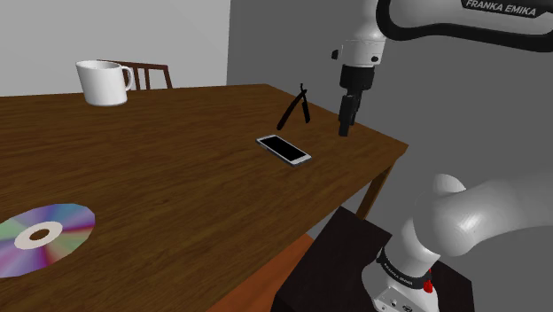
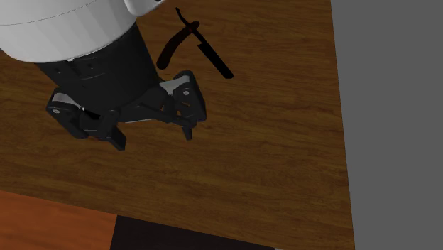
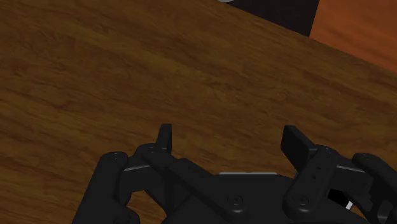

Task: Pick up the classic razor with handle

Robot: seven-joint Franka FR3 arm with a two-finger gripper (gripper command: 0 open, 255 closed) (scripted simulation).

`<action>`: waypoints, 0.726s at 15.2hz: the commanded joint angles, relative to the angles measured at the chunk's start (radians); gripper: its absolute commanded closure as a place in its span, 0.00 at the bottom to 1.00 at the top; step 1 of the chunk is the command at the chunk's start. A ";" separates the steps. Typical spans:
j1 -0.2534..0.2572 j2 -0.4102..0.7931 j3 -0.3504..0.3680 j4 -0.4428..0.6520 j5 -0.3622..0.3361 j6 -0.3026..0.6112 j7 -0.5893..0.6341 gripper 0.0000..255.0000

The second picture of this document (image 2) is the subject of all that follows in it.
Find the black straight razor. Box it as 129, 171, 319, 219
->
155, 6, 235, 80

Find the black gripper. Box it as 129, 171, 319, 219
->
34, 21, 208, 152

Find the brown wooden table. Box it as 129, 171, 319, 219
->
0, 0, 356, 250

